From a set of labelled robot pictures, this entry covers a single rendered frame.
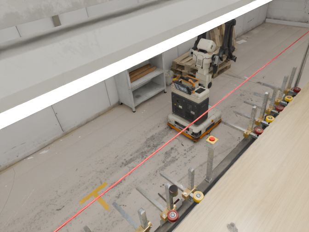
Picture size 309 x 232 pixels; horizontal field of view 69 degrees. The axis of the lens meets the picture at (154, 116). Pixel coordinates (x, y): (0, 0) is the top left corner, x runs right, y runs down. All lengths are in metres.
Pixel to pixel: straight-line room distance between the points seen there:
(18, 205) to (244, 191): 2.73
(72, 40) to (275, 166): 2.02
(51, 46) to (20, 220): 3.11
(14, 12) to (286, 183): 2.02
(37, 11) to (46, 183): 3.30
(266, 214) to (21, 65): 1.78
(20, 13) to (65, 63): 0.08
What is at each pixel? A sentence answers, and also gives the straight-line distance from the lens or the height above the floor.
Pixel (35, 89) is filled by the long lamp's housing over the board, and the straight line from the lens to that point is 0.33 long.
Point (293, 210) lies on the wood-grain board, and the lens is 1.98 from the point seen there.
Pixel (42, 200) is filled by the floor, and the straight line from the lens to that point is 3.41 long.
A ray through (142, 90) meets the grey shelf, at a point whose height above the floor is 0.14.
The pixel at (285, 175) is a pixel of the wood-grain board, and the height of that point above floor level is 0.90.
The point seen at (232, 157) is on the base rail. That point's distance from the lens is 2.44.
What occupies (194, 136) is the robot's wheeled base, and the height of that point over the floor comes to 0.16.
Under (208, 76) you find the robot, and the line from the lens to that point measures 3.40.
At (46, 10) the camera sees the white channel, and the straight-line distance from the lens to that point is 0.35.
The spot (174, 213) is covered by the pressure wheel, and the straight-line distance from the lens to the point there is 1.80.
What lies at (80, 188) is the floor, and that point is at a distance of 3.29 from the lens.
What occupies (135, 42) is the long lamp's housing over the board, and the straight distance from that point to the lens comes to 0.40.
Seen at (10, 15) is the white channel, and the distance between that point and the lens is 0.34.
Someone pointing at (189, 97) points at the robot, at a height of 0.73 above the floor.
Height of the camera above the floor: 2.47
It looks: 37 degrees down
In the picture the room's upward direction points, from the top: 7 degrees counter-clockwise
